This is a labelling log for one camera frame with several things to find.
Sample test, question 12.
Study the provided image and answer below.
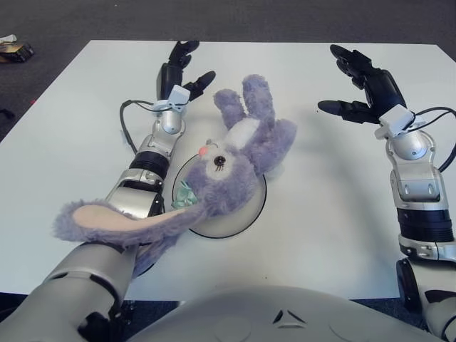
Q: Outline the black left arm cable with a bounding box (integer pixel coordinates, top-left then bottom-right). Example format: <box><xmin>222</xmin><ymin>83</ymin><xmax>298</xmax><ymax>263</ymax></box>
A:
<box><xmin>119</xmin><ymin>99</ymin><xmax>160</xmax><ymax>154</ymax></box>

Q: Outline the purple plush bunny doll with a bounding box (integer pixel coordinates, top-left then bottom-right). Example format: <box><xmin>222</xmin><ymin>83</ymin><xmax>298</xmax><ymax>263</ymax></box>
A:
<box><xmin>53</xmin><ymin>73</ymin><xmax>299</xmax><ymax>277</ymax></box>

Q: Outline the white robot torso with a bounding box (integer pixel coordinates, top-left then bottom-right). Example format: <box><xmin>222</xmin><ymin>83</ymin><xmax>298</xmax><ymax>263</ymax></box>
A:
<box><xmin>126</xmin><ymin>284</ymin><xmax>442</xmax><ymax>342</ymax></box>

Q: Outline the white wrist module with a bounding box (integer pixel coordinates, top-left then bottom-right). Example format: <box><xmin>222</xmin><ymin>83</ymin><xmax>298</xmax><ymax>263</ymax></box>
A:
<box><xmin>152</xmin><ymin>85</ymin><xmax>190</xmax><ymax>115</ymax></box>
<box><xmin>373</xmin><ymin>105</ymin><xmax>427</xmax><ymax>140</ymax></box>

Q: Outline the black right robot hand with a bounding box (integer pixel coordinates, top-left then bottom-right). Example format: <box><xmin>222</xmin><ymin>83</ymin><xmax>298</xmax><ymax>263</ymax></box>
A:
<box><xmin>317</xmin><ymin>43</ymin><xmax>408</xmax><ymax>125</ymax></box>

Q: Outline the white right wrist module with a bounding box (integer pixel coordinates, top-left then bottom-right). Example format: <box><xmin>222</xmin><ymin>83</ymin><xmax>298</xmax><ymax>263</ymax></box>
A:
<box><xmin>373</xmin><ymin>105</ymin><xmax>427</xmax><ymax>140</ymax></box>

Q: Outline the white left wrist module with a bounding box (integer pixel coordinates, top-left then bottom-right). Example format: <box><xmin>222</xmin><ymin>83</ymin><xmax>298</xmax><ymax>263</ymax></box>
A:
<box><xmin>152</xmin><ymin>85</ymin><xmax>190</xmax><ymax>115</ymax></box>

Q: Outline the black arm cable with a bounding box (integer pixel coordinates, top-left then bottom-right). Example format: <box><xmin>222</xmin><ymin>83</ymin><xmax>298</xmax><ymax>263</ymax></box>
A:
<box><xmin>409</xmin><ymin>106</ymin><xmax>456</xmax><ymax>172</ymax></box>
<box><xmin>119</xmin><ymin>99</ymin><xmax>160</xmax><ymax>154</ymax></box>

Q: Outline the white plate black rim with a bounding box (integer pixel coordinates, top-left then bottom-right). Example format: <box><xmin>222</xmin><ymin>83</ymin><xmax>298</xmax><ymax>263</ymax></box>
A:
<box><xmin>171</xmin><ymin>151</ymin><xmax>267</xmax><ymax>239</ymax></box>

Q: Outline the black yellow floor box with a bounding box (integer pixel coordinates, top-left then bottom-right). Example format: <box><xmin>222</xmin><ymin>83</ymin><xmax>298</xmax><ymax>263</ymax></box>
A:
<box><xmin>0</xmin><ymin>33</ymin><xmax>36</xmax><ymax>64</ymax></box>

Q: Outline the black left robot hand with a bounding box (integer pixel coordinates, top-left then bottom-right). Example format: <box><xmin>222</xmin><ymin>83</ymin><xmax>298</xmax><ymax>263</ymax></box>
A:
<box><xmin>156</xmin><ymin>40</ymin><xmax>217</xmax><ymax>103</ymax></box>

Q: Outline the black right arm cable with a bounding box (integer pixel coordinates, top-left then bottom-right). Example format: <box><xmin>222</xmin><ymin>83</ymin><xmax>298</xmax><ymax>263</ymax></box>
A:
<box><xmin>409</xmin><ymin>106</ymin><xmax>456</xmax><ymax>172</ymax></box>

